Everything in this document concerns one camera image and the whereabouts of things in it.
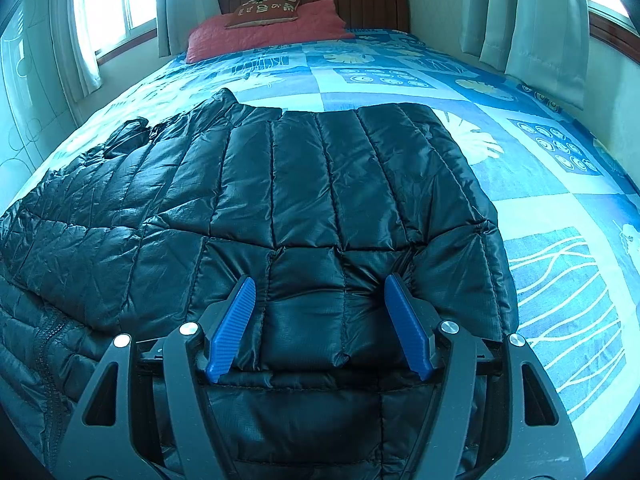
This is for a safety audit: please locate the blue patterned bedspread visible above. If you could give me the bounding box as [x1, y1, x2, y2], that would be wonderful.
[0, 27, 640, 480]

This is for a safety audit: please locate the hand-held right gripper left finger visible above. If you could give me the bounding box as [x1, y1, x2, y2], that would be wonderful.
[52, 275, 257, 480]

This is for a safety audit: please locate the red pillow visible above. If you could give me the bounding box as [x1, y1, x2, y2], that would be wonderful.
[185, 0, 356, 65]

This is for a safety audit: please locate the window with wooden sill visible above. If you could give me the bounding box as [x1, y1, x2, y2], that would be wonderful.
[577, 0, 640, 57]
[72, 0, 160, 66]

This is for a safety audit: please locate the brown printed cushion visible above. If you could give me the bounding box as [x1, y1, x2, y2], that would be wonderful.
[224, 0, 302, 30]

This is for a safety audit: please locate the black puffer jacket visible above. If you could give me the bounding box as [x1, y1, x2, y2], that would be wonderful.
[0, 87, 521, 480]

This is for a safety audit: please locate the white curtain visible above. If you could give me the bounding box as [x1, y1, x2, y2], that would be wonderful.
[156, 0, 217, 59]
[50, 0, 104, 97]
[459, 0, 589, 111]

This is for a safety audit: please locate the wooden headboard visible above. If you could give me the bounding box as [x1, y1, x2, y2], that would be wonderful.
[217, 0, 412, 35]

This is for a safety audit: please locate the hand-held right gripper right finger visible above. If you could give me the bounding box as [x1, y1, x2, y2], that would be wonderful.
[384, 272, 588, 480]

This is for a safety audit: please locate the wardrobe with frosted glass door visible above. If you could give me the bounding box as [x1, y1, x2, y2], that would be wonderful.
[0, 0, 77, 188]

